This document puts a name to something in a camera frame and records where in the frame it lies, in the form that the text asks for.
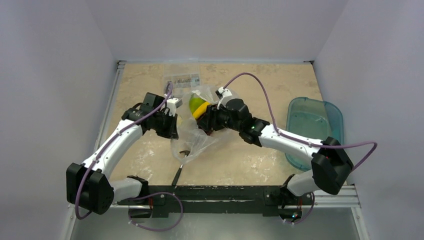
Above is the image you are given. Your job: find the black handled claw hammer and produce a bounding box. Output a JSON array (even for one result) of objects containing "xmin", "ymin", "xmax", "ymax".
[{"xmin": 171, "ymin": 150, "xmax": 190, "ymax": 187}]

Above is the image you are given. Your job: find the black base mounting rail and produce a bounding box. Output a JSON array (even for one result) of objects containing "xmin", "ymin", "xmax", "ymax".
[{"xmin": 117, "ymin": 184, "xmax": 314, "ymax": 220}]

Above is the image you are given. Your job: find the clear plastic screw organizer box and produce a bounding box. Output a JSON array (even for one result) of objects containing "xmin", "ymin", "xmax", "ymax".
[{"xmin": 162, "ymin": 58, "xmax": 201, "ymax": 98}]

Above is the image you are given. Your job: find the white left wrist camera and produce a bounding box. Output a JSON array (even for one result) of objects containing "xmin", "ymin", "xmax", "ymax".
[{"xmin": 162, "ymin": 97, "xmax": 183, "ymax": 117}]

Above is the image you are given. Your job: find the teal translucent plastic tub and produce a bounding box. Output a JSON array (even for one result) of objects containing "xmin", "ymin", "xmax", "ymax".
[{"xmin": 284, "ymin": 96, "xmax": 345, "ymax": 172}]

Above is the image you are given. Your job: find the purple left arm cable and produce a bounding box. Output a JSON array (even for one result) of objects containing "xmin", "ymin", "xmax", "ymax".
[{"xmin": 74, "ymin": 82, "xmax": 184, "ymax": 233}]

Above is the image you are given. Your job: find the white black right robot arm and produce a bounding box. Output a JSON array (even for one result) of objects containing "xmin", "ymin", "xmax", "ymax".
[{"xmin": 193, "ymin": 98, "xmax": 354, "ymax": 204}]

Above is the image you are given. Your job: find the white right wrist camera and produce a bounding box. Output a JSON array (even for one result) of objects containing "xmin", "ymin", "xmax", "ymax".
[{"xmin": 215, "ymin": 87, "xmax": 234, "ymax": 109}]

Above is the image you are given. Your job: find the green fake pear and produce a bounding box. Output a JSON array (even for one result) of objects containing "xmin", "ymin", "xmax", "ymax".
[{"xmin": 188, "ymin": 93, "xmax": 206, "ymax": 114}]

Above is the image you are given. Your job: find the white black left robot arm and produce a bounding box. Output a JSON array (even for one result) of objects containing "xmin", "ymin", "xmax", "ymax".
[{"xmin": 66, "ymin": 92, "xmax": 182, "ymax": 215}]

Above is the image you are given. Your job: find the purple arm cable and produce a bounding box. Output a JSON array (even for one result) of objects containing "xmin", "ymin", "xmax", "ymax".
[
  {"xmin": 222, "ymin": 72, "xmax": 379, "ymax": 226},
  {"xmin": 74, "ymin": 82, "xmax": 184, "ymax": 233}
]

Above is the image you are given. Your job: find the yellow fake banana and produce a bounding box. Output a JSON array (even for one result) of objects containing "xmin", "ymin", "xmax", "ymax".
[{"xmin": 192, "ymin": 101, "xmax": 210, "ymax": 120}]

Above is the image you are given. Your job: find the clear printed plastic bag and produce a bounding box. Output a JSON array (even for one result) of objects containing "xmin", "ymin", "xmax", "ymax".
[{"xmin": 170, "ymin": 84, "xmax": 237, "ymax": 165}]

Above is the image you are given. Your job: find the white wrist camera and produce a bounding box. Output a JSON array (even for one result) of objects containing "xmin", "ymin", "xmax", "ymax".
[
  {"xmin": 162, "ymin": 97, "xmax": 183, "ymax": 117},
  {"xmin": 215, "ymin": 87, "xmax": 234, "ymax": 109}
]

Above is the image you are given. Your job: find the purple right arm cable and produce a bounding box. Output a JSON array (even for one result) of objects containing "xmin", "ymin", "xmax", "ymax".
[{"xmin": 222, "ymin": 72, "xmax": 379, "ymax": 226}]

